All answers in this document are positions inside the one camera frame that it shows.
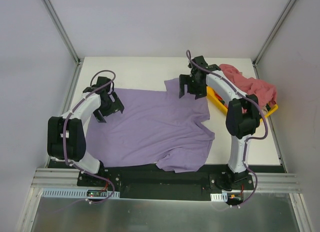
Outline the purple t shirt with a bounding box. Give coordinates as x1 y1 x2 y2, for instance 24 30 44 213
86 79 215 173

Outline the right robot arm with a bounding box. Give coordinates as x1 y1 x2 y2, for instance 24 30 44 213
179 50 263 190

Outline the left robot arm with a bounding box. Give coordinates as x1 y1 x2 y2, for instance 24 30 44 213
47 76 125 187

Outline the yellow plastic tray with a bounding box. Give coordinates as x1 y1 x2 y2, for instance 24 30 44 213
206 86 279 118

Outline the pink t shirt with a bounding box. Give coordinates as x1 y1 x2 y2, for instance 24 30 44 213
219 64 278 108

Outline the green t shirt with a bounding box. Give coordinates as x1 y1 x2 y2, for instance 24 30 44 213
261 103 271 115

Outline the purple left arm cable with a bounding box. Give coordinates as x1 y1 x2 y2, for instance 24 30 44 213
61 69 117 173

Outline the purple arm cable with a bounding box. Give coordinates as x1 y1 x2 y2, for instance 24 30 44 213
61 69 117 173
185 49 270 183

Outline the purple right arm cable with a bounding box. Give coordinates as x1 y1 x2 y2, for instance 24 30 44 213
185 49 270 183

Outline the left aluminium frame post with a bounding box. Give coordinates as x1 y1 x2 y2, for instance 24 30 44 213
41 0 81 65

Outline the aluminium frame post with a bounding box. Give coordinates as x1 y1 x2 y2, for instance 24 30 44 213
41 0 81 65
252 0 299 68

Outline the white slotted cable duct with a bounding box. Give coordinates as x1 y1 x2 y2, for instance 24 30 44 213
42 188 120 200

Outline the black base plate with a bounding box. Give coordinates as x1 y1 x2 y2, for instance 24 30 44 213
48 159 255 200

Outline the right aluminium frame post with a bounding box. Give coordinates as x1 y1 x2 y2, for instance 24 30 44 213
252 0 299 68

